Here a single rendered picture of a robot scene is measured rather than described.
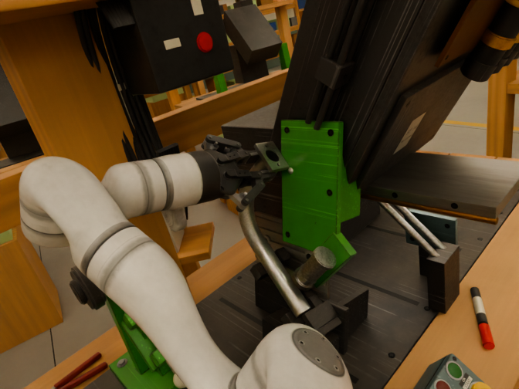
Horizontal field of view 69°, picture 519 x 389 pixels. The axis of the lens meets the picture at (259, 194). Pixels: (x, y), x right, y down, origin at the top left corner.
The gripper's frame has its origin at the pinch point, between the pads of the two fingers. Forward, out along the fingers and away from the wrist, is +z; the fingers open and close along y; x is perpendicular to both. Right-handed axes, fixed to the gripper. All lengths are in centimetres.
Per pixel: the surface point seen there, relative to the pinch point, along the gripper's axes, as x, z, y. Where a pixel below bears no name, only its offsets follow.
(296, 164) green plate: -4.0, 2.9, -3.4
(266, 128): 1.6, 8.2, 8.7
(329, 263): -0.9, 0.6, -19.1
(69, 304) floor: 238, 16, 59
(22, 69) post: 6.6, -27.2, 28.4
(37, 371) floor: 210, -15, 21
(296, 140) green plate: -6.6, 2.9, -0.5
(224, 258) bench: 43.3, 14.1, -0.9
